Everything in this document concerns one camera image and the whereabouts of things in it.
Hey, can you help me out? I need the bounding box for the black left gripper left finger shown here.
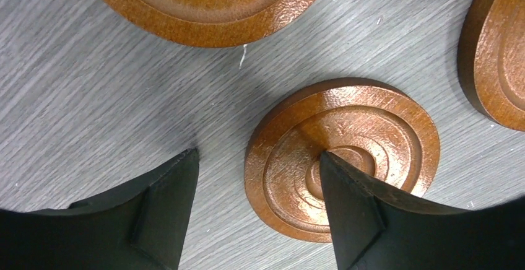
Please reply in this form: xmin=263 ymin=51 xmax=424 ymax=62
xmin=1 ymin=149 xmax=199 ymax=269

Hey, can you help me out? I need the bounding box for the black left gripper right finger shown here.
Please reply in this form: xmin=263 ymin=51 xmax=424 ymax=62
xmin=319 ymin=152 xmax=524 ymax=269

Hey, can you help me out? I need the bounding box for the brown wooden coaster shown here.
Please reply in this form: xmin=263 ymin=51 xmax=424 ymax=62
xmin=457 ymin=0 xmax=524 ymax=131
xmin=103 ymin=0 xmax=316 ymax=48
xmin=244 ymin=77 xmax=440 ymax=243

